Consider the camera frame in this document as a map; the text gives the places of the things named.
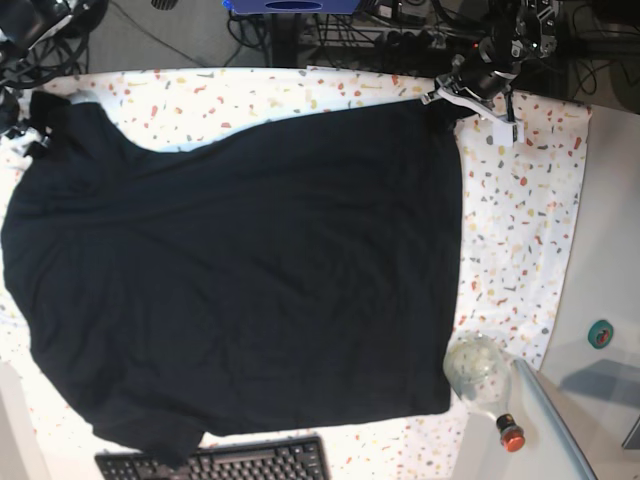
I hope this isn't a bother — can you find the clear bottle with orange cap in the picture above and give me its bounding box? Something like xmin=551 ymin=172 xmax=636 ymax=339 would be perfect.
xmin=443 ymin=333 xmax=526 ymax=453

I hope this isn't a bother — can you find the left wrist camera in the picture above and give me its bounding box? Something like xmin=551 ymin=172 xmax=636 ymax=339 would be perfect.
xmin=492 ymin=119 xmax=525 ymax=147

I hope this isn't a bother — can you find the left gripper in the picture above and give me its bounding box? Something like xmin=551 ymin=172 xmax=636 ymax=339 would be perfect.
xmin=421 ymin=52 xmax=518 ymax=123

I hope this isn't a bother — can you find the black t-shirt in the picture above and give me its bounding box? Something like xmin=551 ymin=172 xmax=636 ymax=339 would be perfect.
xmin=1 ymin=100 xmax=467 ymax=465

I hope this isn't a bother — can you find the black computer keyboard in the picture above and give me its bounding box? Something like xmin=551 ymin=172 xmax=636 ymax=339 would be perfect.
xmin=94 ymin=436 xmax=331 ymax=480

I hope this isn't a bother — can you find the blue box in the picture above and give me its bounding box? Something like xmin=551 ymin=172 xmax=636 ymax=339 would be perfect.
xmin=222 ymin=0 xmax=377 ymax=15

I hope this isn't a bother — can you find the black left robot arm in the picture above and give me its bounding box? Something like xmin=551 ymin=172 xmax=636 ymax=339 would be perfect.
xmin=423 ymin=0 xmax=559 ymax=126

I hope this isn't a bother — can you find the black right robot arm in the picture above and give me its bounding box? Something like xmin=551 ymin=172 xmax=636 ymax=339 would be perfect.
xmin=1 ymin=0 xmax=109 ymax=140

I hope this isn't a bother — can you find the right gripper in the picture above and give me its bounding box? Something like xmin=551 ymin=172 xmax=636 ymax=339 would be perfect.
xmin=1 ymin=89 xmax=50 ymax=159

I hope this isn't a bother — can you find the grey metal bar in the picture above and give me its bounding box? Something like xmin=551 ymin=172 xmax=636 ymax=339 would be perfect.
xmin=512 ymin=359 xmax=597 ymax=479

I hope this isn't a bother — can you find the green tape roll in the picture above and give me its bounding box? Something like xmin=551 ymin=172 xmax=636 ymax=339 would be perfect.
xmin=587 ymin=319 xmax=614 ymax=350

